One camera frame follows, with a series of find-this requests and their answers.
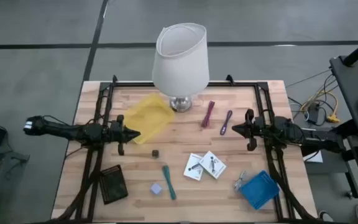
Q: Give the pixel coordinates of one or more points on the black aluminium table frame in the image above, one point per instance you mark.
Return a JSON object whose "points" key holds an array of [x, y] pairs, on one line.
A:
{"points": [[235, 84]]}

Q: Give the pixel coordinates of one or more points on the white shade table lamp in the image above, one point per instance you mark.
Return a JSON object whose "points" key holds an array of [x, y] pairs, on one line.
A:
{"points": [[180, 62]]}

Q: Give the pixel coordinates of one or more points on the yellow translucent bin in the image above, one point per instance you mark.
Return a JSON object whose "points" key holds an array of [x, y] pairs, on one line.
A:
{"points": [[149, 116]]}

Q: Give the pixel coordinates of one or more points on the white printed card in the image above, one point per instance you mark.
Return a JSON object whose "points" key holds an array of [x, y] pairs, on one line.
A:
{"points": [[213, 165], [192, 169]]}

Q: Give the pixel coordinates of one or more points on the blue perforated bin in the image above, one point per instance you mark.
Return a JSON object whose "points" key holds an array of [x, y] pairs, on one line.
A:
{"points": [[259, 189]]}

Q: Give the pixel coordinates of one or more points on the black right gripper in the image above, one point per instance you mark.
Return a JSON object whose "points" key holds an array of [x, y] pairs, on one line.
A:
{"points": [[255, 129]]}

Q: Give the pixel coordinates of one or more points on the small brown block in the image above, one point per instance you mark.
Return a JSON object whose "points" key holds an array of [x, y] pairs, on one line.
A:
{"points": [[155, 153]]}

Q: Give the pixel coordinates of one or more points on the black power adapter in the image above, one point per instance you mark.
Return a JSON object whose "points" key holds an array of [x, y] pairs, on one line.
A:
{"points": [[314, 113]]}

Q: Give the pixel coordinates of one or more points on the white paper sheet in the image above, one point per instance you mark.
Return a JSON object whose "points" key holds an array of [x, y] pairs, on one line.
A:
{"points": [[315, 158]]}

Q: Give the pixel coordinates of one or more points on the black perforated bin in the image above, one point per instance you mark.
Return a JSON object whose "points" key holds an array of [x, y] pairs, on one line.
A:
{"points": [[113, 185]]}

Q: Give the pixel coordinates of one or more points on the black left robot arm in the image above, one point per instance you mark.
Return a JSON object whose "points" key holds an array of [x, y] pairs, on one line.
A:
{"points": [[73, 132]]}

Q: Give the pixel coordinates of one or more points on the black side desk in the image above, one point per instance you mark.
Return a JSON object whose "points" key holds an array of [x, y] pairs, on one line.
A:
{"points": [[350, 93]]}

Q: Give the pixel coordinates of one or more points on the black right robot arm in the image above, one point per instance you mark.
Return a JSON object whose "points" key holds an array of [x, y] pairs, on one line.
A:
{"points": [[291, 131]]}

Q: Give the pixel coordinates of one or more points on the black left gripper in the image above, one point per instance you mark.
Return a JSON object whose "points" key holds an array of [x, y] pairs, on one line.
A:
{"points": [[117, 132]]}

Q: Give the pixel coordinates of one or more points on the lavender cube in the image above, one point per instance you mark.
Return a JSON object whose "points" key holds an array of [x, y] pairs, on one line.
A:
{"points": [[156, 188]]}

